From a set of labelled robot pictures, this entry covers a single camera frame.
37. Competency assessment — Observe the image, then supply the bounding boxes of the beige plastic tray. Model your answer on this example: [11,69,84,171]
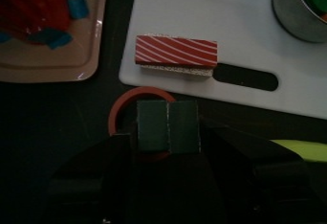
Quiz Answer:
[0,0,109,85]

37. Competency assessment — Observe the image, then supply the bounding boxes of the red bowl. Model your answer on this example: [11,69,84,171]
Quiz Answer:
[107,86,179,163]

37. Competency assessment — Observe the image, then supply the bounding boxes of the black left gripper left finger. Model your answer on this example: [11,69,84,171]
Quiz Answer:
[43,133,137,224]

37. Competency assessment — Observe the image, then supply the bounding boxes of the white plastic cutting board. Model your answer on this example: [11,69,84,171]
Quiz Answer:
[117,0,327,121]

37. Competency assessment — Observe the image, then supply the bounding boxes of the green-wrapped sushi roll piece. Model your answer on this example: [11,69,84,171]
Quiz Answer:
[135,99,171,154]

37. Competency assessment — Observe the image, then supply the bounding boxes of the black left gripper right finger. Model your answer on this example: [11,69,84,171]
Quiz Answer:
[198,118,327,224]

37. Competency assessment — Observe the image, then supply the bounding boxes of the blue tape piece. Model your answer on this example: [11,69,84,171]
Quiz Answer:
[63,0,92,21]
[27,28,75,51]

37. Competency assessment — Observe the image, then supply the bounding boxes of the salmon nigiri toy piece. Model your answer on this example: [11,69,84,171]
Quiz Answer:
[133,34,220,78]

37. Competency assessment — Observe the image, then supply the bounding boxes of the lime green flat object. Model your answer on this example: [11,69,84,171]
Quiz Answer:
[270,139,327,164]

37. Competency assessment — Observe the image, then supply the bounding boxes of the red ribbed toy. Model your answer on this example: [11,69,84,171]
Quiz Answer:
[0,0,75,46]

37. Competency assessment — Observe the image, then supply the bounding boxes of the stainless steel pot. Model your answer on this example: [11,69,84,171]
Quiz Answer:
[271,0,327,44]

